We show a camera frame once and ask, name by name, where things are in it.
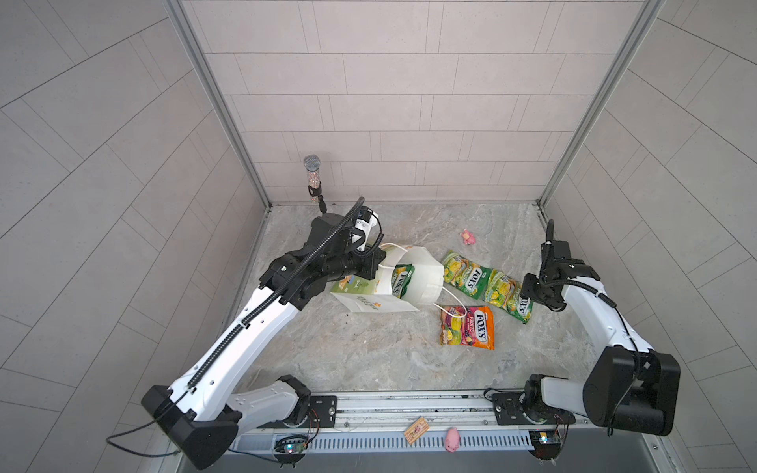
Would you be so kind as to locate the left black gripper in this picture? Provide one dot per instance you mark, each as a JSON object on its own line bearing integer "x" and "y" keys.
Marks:
{"x": 369, "y": 261}

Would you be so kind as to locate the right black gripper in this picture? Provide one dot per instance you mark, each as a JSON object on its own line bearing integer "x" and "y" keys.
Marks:
{"x": 526, "y": 290}

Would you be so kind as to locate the green Fox's candy bag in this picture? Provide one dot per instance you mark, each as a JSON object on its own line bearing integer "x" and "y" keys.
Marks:
{"x": 504, "y": 292}
{"x": 401, "y": 278}
{"x": 465, "y": 275}

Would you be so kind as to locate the white illustrated paper bag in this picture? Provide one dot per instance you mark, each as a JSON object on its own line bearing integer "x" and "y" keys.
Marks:
{"x": 359, "y": 295}

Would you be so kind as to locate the orange Fox's candy bag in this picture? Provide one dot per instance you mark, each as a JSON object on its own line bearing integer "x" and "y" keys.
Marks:
{"x": 468, "y": 326}

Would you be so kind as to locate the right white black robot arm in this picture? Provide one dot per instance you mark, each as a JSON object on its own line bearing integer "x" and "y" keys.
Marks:
{"x": 632, "y": 386}

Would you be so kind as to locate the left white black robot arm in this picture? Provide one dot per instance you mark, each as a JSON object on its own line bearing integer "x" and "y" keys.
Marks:
{"x": 200, "y": 412}

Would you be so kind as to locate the silver microphone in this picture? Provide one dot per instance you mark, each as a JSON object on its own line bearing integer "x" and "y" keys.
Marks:
{"x": 312, "y": 164}

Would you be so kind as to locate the small pink toy on table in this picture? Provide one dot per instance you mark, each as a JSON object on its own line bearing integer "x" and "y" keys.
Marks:
{"x": 468, "y": 238}

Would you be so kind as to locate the right green circuit board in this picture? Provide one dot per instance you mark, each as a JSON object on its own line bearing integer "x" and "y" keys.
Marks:
{"x": 547, "y": 445}

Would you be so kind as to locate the green circuit board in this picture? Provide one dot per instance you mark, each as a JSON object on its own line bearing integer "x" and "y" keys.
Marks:
{"x": 291, "y": 449}
{"x": 547, "y": 445}

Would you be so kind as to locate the left green circuit board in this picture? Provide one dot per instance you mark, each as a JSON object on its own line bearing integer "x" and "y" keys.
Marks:
{"x": 291, "y": 449}

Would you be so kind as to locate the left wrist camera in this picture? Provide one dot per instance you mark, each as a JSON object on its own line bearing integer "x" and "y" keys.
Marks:
{"x": 366, "y": 221}

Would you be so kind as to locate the wooden mousetrap on rail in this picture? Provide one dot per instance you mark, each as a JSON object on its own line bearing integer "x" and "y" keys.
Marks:
{"x": 416, "y": 430}

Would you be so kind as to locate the pink pig toy on rail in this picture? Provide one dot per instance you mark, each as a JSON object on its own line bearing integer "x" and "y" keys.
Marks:
{"x": 452, "y": 440}

